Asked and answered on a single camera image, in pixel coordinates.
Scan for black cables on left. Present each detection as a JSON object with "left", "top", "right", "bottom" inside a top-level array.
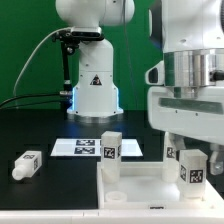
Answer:
[{"left": 0, "top": 93, "right": 69, "bottom": 110}]

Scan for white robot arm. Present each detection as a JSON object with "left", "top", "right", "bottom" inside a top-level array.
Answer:
[{"left": 56, "top": 0, "right": 224, "bottom": 175}]

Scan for white square table top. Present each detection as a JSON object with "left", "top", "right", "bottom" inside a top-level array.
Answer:
[{"left": 97, "top": 162, "right": 224, "bottom": 210}]

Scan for grey camera cable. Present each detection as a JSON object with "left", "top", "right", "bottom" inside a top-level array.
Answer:
[{"left": 12, "top": 27, "right": 69, "bottom": 98}]

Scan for white sheet with tags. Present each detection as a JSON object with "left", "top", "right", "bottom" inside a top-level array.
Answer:
[{"left": 51, "top": 138, "right": 142, "bottom": 157}]

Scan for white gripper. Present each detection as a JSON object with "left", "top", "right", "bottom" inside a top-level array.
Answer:
[{"left": 145, "top": 61, "right": 224, "bottom": 175}]

